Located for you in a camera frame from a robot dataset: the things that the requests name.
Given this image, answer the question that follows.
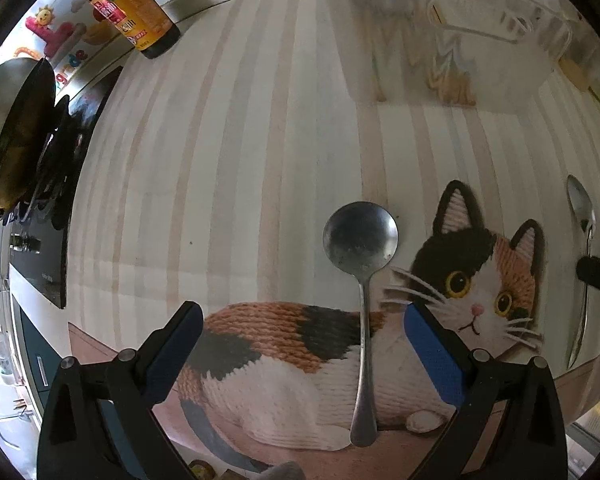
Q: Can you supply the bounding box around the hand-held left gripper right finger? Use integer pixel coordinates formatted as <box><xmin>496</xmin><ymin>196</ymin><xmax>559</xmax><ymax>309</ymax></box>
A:
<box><xmin>404</xmin><ymin>304</ymin><xmax>569</xmax><ymax>480</ymax></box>

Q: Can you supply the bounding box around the dark sauce bottle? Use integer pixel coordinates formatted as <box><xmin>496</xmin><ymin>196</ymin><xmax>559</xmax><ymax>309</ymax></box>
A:
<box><xmin>77</xmin><ymin>0</ymin><xmax>182</xmax><ymax>59</ymax></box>

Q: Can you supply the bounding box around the colourful wall sticker sheet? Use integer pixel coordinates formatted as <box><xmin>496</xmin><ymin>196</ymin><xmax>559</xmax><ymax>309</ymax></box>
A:
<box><xmin>12</xmin><ymin>0</ymin><xmax>137</xmax><ymax>87</ymax></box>

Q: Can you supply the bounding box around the oval steel spoon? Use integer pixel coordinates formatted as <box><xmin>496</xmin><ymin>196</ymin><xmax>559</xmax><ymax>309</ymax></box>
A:
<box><xmin>565</xmin><ymin>175</ymin><xmax>597</xmax><ymax>369</ymax></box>

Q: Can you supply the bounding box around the blue kitchen cabinet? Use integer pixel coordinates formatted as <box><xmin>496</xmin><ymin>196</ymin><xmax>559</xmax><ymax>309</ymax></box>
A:
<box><xmin>17</xmin><ymin>307</ymin><xmax>148</xmax><ymax>480</ymax></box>

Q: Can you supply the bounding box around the large round steel spoon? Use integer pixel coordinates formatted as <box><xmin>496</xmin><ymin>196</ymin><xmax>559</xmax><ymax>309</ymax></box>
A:
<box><xmin>323</xmin><ymin>201</ymin><xmax>399</xmax><ymax>448</ymax></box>

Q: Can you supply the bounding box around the white cabinet handle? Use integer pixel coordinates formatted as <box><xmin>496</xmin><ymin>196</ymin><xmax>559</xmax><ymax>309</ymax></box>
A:
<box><xmin>30</xmin><ymin>355</ymin><xmax>51</xmax><ymax>392</ymax></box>

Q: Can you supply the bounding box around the clear plastic tray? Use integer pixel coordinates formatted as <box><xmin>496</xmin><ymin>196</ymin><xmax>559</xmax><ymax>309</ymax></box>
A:
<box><xmin>314</xmin><ymin>0</ymin><xmax>583</xmax><ymax>113</ymax></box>

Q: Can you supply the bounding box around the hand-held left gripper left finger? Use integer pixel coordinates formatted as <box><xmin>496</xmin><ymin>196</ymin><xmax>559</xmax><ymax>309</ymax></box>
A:
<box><xmin>37</xmin><ymin>301</ymin><xmax>204</xmax><ymax>480</ymax></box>

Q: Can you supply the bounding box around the black gas stove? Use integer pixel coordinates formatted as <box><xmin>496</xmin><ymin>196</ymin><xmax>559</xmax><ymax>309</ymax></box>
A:
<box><xmin>7</xmin><ymin>80</ymin><xmax>122</xmax><ymax>310</ymax></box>

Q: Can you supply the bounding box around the cat print striped table mat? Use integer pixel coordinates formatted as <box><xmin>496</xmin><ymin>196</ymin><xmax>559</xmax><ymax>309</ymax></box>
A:
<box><xmin>65</xmin><ymin>0</ymin><xmax>600</xmax><ymax>468</ymax></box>

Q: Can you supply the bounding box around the steel wok with long handle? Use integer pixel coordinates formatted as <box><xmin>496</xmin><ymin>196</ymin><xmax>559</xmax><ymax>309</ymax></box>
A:
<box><xmin>0</xmin><ymin>59</ymin><xmax>60</xmax><ymax>367</ymax></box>

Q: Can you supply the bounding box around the grey fluffy slipper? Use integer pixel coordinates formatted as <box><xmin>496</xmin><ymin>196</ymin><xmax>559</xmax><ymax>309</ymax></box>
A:
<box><xmin>259</xmin><ymin>461</ymin><xmax>306</xmax><ymax>480</ymax></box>

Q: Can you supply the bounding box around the steel wok lid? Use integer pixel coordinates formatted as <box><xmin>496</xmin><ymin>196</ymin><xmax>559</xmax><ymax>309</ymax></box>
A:
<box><xmin>0</xmin><ymin>57</ymin><xmax>43</xmax><ymax>181</ymax></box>

